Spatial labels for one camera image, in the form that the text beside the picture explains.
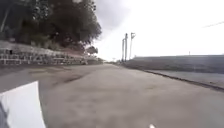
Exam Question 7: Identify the utility pole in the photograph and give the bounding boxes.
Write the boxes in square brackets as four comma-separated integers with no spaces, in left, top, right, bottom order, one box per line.
[128,32,137,61]
[121,38,125,63]
[124,32,129,63]

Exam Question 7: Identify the small tree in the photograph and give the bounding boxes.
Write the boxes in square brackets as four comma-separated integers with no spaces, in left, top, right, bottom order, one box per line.
[85,45,99,57]

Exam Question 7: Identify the grey concrete road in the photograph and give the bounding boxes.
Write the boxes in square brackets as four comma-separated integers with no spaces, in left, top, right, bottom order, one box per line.
[0,63,224,128]

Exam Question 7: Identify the large dark tree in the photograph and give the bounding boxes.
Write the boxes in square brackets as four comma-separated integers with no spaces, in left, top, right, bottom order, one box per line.
[0,0,103,52]

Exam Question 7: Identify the grey concrete wall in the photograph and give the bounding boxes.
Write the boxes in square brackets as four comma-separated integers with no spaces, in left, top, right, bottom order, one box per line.
[120,54,224,75]

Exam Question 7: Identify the stone block retaining wall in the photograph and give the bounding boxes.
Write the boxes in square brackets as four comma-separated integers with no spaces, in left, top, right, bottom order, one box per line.
[0,40,104,67]

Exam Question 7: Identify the overhead wires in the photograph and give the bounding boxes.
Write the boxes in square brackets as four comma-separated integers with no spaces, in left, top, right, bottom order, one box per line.
[201,20,224,29]

